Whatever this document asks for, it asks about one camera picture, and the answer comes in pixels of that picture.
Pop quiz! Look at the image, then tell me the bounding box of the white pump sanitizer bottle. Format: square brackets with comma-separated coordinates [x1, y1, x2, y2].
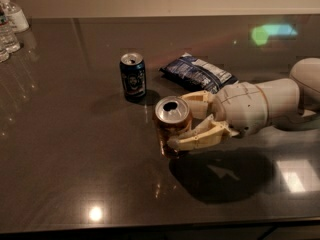
[0, 0, 29, 33]

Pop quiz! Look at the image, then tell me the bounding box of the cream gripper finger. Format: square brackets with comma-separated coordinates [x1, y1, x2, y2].
[181, 91, 215, 119]
[167, 115, 239, 151]

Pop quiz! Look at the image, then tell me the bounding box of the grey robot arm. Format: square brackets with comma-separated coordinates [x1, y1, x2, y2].
[167, 58, 320, 151]

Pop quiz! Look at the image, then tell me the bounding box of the clear plastic water bottle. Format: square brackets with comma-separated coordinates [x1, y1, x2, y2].
[0, 8, 21, 53]

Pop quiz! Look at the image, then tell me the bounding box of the dark blue soda can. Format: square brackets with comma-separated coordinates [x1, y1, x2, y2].
[119, 52, 146, 101]

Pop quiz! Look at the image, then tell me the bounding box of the blue chip bag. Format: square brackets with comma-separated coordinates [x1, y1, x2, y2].
[160, 53, 239, 94]

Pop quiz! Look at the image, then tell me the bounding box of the clear water bottle at edge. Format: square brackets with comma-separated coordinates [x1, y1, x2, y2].
[0, 40, 9, 63]

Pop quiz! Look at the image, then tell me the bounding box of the orange soda can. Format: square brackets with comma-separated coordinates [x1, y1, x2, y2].
[153, 96, 192, 158]

